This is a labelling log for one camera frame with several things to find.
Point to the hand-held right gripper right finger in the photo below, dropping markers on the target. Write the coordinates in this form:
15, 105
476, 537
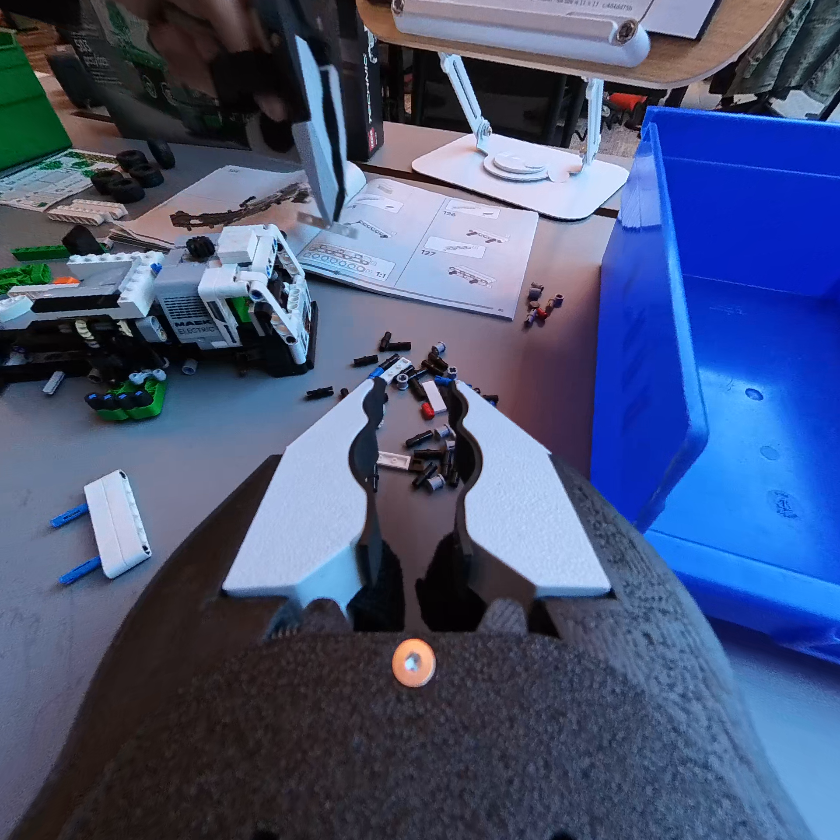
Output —
531, 518

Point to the white paper sheet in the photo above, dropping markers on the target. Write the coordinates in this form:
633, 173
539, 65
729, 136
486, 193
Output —
682, 16

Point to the white folding stand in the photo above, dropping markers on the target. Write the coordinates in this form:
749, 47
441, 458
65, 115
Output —
525, 184

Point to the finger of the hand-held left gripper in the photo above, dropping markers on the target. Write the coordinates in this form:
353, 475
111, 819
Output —
308, 151
336, 131

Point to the lego sticker sheet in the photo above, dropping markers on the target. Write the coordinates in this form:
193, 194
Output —
46, 180

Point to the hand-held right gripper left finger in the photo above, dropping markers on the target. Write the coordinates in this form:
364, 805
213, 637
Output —
315, 512

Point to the grey green jacket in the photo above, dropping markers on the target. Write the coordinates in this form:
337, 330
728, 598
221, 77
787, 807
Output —
787, 52

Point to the white lego panel blue pins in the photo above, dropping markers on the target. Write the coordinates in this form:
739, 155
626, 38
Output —
118, 525

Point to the pile of small lego pieces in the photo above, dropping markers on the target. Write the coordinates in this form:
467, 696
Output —
434, 394

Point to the blue storage bin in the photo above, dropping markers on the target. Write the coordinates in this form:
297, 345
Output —
754, 394

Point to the black lego wedge piece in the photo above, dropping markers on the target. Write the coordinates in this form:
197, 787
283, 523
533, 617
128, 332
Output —
82, 241

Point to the stack of white lego beams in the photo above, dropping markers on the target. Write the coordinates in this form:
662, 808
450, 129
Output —
85, 211

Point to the thin grey lego beam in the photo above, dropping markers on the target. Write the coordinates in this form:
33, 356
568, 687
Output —
334, 228

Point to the green lego beam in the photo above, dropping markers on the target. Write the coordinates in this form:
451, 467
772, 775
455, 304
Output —
39, 253

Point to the person's left hand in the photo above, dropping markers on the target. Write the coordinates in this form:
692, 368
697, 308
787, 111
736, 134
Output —
197, 33

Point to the red rounded object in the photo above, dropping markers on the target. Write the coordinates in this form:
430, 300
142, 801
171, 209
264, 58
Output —
627, 103

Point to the small cluster of lego pins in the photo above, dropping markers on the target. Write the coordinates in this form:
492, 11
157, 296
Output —
541, 308

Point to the white lego truck model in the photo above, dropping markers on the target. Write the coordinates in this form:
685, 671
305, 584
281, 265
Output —
197, 308

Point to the black lego set box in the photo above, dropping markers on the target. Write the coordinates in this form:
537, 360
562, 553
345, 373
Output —
157, 111

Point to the green black lego subassembly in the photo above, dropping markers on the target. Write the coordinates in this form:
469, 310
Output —
141, 403

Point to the green lego panel piece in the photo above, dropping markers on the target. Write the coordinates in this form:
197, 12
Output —
23, 275

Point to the lego instruction booklet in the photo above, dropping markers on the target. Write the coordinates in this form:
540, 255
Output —
459, 262

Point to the white lego beam orange end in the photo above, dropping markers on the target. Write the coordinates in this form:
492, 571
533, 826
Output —
62, 282

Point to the green storage bin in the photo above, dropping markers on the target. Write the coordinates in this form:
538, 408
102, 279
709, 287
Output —
29, 111

